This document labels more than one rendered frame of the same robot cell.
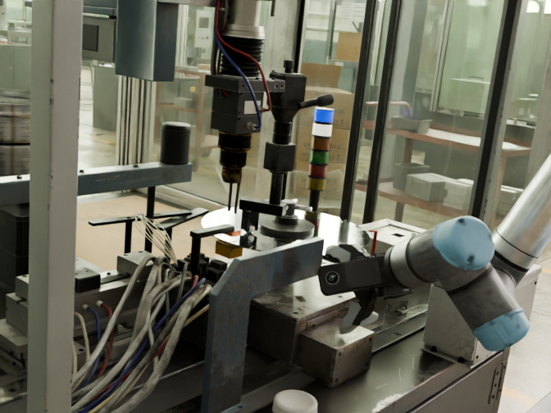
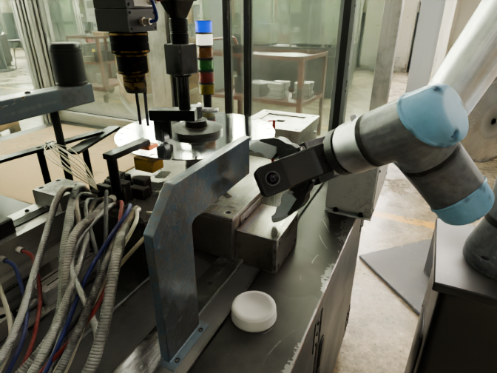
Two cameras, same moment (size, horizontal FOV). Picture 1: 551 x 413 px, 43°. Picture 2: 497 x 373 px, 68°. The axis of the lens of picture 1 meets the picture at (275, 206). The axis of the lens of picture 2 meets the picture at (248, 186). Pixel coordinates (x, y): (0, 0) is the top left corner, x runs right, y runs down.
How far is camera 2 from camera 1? 60 cm
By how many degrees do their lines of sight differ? 17
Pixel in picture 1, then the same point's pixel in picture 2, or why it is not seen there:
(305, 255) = (235, 158)
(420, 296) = not seen: hidden behind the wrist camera
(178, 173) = (78, 95)
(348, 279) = (289, 175)
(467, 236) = (448, 106)
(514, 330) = (487, 202)
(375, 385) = (310, 259)
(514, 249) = not seen: hidden behind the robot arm
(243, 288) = (181, 214)
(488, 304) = (463, 180)
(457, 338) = (356, 199)
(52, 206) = not seen: outside the picture
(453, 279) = (426, 160)
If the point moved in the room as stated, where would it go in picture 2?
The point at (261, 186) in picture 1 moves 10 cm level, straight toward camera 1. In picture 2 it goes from (158, 100) to (160, 106)
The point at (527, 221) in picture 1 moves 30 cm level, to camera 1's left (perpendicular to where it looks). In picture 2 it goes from (464, 83) to (261, 93)
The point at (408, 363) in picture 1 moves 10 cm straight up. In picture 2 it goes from (323, 228) to (327, 186)
